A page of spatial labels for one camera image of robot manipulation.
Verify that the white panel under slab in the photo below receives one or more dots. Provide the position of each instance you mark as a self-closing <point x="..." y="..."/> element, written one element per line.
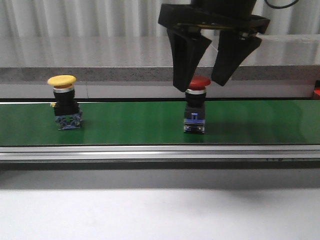
<point x="151" y="90"/>

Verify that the yellow mushroom push button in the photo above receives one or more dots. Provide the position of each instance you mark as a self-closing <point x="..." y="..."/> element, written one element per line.
<point x="68" y="114"/>

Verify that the red mushroom push button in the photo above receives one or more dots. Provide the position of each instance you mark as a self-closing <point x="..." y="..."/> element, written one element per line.
<point x="194" y="113"/>

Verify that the grey stone slab right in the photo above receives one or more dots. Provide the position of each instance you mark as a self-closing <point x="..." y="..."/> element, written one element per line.
<point x="282" y="57"/>

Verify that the green conveyor belt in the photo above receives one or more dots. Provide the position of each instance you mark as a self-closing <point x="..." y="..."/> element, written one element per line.
<point x="161" y="122"/>

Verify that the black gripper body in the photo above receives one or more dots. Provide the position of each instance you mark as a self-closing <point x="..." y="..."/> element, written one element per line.
<point x="213" y="14"/>

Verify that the grey stone slab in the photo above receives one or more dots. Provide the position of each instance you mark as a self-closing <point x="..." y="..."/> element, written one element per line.
<point x="282" y="57"/>
<point x="33" y="60"/>

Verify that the red object at edge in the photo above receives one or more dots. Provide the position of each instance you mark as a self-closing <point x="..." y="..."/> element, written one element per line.
<point x="316" y="94"/>

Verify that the grey pleated curtain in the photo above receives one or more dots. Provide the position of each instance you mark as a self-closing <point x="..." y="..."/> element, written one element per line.
<point x="133" y="18"/>

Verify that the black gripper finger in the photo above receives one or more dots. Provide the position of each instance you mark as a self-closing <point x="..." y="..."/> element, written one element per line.
<point x="232" y="51"/>
<point x="187" y="50"/>

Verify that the grey stone slab left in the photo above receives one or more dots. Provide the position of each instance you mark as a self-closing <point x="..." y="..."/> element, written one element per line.
<point x="33" y="60"/>

